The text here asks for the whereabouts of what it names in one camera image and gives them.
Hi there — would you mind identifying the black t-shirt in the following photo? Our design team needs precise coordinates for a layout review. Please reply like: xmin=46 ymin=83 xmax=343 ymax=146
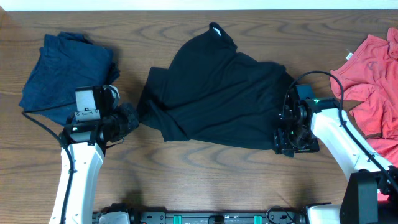
xmin=137 ymin=22 xmax=293 ymax=150

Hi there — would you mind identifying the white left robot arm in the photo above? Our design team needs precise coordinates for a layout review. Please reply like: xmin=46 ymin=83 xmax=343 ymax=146
xmin=49 ymin=103 xmax=139 ymax=223

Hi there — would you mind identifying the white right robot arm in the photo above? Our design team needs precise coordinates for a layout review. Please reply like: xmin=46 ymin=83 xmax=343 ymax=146
xmin=274 ymin=98 xmax=397 ymax=223

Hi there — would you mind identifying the folded navy blue garment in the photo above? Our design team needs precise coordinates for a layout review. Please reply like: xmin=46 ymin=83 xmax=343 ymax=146
xmin=19 ymin=32 xmax=119 ymax=126

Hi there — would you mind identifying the red t-shirt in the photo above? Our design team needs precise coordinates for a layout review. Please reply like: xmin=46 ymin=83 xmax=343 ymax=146
xmin=330 ymin=27 xmax=397 ymax=166

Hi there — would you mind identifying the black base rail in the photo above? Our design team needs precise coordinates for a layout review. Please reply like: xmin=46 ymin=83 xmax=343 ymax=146
xmin=93 ymin=202 xmax=312 ymax=224

